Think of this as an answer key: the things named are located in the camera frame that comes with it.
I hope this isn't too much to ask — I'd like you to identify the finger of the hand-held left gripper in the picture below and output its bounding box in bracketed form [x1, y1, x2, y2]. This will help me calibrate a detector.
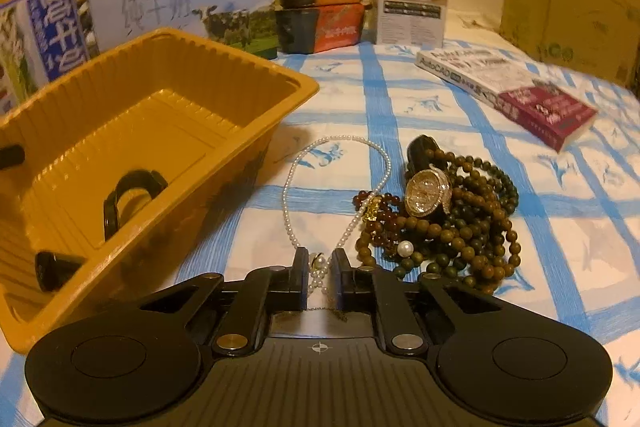
[34, 251, 87, 294]
[0, 145, 26, 171]

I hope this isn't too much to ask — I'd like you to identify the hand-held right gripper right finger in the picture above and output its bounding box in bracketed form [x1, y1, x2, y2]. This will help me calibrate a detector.
[333, 248, 502, 358]

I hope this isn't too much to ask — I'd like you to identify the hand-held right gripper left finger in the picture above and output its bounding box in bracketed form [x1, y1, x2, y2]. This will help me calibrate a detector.
[140, 248, 309, 358]

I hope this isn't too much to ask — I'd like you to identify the dark red bead bracelet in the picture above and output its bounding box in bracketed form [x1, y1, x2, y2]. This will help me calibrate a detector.
[352, 189, 406, 238]

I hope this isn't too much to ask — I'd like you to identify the white pearl necklace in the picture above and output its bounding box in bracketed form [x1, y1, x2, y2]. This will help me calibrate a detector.
[281, 135, 392, 308]

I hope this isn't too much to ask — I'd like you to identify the black bangle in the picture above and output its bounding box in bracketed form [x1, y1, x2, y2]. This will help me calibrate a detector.
[102, 169, 168, 243]

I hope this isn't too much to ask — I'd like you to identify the rhinestone wristwatch with black strap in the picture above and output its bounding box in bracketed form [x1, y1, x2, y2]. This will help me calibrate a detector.
[404, 134, 455, 224]

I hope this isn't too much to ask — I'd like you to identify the brown wooden bead strand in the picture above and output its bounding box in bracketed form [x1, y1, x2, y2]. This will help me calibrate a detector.
[356, 146, 523, 295]

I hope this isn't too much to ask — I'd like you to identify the yellow plastic tray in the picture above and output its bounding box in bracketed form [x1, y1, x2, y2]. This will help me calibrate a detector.
[0, 28, 321, 355]

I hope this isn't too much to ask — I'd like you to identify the dark green bead strand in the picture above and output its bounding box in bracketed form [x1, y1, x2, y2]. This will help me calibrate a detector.
[390, 157, 521, 293]

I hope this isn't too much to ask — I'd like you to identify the blue and white milk carton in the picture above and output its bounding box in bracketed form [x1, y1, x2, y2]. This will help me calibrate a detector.
[0, 0, 93, 118]

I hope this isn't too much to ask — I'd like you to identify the cow pattern box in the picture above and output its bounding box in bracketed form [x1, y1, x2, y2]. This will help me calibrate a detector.
[75, 0, 102, 60]

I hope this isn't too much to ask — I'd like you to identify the blue checked bedsheet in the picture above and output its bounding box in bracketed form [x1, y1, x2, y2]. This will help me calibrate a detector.
[0, 39, 640, 427]

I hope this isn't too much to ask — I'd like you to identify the black and orange noodle bowl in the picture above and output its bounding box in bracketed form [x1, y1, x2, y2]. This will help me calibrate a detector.
[275, 3, 371, 55]

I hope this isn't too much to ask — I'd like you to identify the thick white and maroon book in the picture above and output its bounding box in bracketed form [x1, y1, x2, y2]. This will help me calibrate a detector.
[415, 47, 598, 152]

